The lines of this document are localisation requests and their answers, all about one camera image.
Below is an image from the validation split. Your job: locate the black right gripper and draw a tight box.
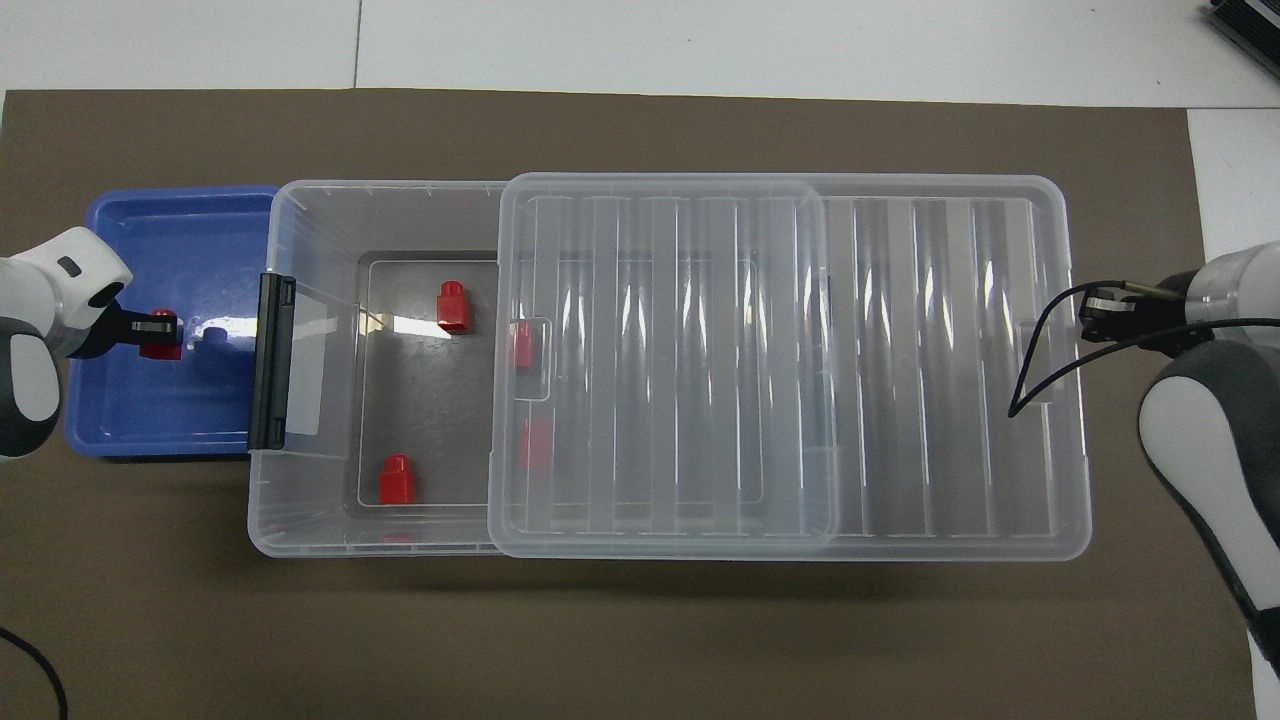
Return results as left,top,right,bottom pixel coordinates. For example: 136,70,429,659
1080,290,1216,353

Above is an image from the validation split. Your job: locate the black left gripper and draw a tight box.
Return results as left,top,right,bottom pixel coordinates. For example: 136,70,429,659
72,296,179,358

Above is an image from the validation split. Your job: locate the clear ribbed plastic lid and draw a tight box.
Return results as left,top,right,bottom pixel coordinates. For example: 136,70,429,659
487,172,1093,563

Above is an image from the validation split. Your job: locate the blue plastic tray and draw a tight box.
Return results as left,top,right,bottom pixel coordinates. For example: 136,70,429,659
65,186,281,461

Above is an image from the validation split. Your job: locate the clear plastic storage box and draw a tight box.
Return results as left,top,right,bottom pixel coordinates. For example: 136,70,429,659
247,180,839,558

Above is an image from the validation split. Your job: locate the dark ribbed device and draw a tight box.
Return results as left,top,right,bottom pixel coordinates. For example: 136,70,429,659
1205,0,1280,79

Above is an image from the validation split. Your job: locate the brown paper table mat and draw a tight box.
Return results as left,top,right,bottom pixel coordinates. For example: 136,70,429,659
0,88,1261,720

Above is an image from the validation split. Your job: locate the black box latch handle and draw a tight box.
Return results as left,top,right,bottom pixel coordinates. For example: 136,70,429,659
247,272,298,451

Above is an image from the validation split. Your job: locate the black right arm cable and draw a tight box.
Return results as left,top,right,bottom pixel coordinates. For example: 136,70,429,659
1008,280,1280,419

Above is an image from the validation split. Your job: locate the thin black loose cable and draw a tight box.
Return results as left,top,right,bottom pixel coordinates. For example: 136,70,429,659
0,628,69,720

